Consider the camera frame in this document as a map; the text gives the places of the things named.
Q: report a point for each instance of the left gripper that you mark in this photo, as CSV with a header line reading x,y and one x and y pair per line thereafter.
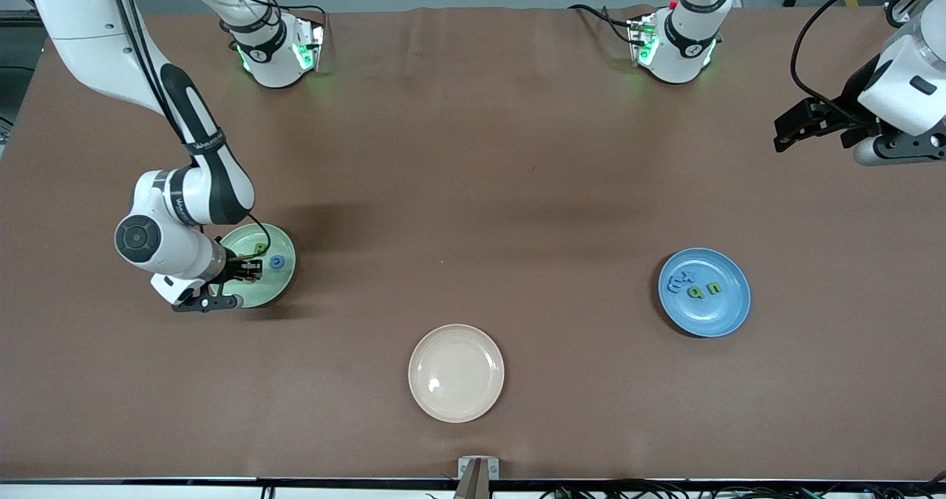
x,y
851,97

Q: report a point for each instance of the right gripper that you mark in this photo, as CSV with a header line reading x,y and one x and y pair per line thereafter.
x,y
235,268

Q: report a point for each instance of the blue letter G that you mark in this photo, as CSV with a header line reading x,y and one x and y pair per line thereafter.
x,y
277,256

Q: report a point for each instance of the green letter n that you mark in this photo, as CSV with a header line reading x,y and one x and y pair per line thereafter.
x,y
714,284

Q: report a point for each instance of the blue letter x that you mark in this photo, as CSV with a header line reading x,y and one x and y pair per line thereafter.
x,y
687,274

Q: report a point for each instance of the green digit 9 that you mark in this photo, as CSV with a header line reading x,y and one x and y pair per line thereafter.
x,y
702,293

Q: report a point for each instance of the blue letter m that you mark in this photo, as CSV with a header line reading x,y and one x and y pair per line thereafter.
x,y
669,286

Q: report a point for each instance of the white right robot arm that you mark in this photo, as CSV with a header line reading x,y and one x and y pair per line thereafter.
x,y
89,41

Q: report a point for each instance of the light green plate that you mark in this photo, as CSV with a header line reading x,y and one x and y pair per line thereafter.
x,y
277,284

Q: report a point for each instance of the blue plate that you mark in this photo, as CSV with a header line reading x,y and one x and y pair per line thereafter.
x,y
702,321

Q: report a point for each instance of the beige plate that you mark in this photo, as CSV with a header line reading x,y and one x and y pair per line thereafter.
x,y
465,388

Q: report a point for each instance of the brown table mat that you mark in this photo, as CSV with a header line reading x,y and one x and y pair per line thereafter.
x,y
473,151

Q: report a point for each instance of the grey metal camera mount bracket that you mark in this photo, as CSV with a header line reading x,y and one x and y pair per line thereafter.
x,y
491,469

